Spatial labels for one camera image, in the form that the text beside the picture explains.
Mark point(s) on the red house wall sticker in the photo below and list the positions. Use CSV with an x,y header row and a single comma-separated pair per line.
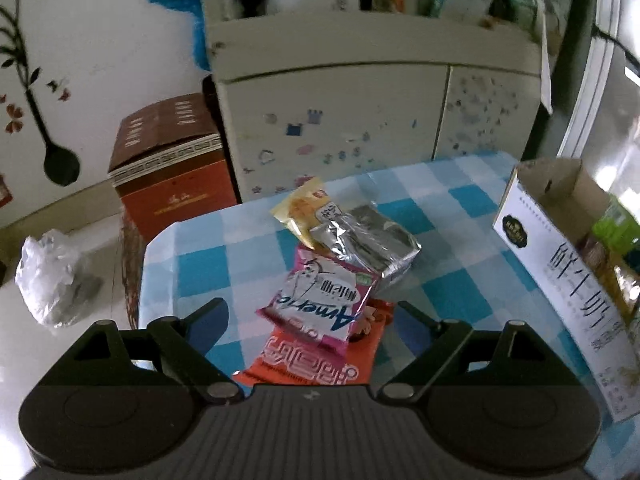
x,y
4,192

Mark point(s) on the pink and white snack packet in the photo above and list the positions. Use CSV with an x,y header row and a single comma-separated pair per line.
x,y
310,300

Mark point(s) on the green snack packet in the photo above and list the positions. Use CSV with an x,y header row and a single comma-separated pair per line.
x,y
620,225

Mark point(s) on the blue checkered tablecloth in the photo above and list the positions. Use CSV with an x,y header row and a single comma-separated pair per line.
x,y
450,260

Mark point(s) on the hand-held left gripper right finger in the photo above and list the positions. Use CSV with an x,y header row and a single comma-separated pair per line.
x,y
412,332

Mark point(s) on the pale yellow snack packet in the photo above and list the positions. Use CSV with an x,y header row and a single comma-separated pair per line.
x,y
300,210

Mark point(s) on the crumpled clear plastic bag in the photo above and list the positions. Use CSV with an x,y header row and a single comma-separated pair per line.
x,y
50,280

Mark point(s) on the orange-red snack packet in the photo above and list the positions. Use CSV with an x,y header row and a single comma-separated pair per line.
x,y
300,365

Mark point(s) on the cream cabinet with stickers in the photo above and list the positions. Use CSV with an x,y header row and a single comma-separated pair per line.
x,y
350,110

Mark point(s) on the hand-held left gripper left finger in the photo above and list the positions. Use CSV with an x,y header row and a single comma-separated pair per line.
x,y
207,325

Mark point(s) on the white printed cardboard box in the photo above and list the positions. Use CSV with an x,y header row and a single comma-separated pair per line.
x,y
565,280

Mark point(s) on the red-brown cardboard box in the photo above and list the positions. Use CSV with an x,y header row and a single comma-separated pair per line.
x,y
175,195

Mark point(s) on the silver foil snack packet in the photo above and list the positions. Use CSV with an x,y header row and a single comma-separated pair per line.
x,y
365,245

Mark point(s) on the flower vine wall sticker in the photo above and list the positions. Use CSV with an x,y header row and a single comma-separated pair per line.
x,y
60,165

